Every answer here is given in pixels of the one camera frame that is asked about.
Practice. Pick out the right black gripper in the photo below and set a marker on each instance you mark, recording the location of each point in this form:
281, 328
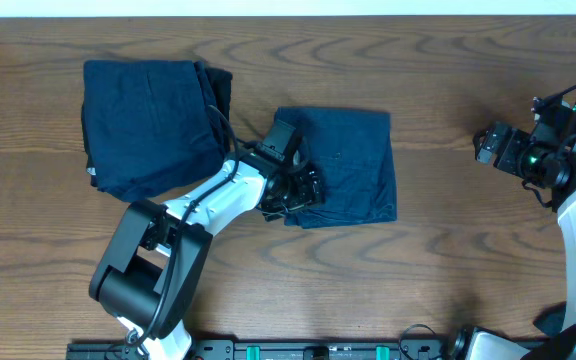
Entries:
515, 141

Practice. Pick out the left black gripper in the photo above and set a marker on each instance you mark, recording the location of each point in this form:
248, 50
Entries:
313, 193

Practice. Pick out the dark blue shorts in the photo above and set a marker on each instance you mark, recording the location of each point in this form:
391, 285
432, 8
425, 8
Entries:
352, 153
152, 126

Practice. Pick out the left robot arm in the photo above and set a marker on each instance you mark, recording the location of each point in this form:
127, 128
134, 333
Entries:
151, 267

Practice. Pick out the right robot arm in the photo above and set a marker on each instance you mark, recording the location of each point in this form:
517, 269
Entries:
477, 343

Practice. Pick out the folded dark blue shorts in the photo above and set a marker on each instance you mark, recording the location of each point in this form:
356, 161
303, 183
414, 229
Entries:
152, 126

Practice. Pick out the dark cloth at corner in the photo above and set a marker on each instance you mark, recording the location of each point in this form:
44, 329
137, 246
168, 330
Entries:
550, 321

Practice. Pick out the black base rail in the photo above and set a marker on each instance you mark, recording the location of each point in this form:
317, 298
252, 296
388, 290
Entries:
423, 349

